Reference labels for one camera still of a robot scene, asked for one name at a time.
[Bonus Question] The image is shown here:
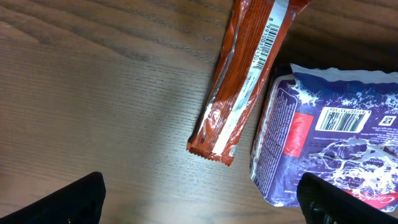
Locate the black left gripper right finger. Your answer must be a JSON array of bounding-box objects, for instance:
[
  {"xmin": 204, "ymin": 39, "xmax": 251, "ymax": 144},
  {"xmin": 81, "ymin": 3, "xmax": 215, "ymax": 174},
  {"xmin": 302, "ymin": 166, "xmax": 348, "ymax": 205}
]
[{"xmin": 297, "ymin": 173, "xmax": 397, "ymax": 224}]

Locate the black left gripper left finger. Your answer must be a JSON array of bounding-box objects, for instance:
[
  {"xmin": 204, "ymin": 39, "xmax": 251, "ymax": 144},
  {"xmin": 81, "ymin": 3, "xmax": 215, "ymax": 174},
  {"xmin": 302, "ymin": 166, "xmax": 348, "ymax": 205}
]
[{"xmin": 1, "ymin": 172, "xmax": 106, "ymax": 224}]

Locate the purple square snack packet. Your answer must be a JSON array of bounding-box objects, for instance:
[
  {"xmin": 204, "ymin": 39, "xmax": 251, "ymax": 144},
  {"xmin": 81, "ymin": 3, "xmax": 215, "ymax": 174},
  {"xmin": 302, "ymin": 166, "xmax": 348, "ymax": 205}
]
[{"xmin": 250, "ymin": 64, "xmax": 397, "ymax": 212}]

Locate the orange snack bar wrapper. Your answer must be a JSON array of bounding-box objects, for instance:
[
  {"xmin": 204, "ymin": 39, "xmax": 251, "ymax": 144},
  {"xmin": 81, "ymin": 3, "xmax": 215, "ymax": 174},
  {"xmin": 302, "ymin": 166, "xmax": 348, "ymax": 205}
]
[{"xmin": 187, "ymin": 0, "xmax": 310, "ymax": 166}]

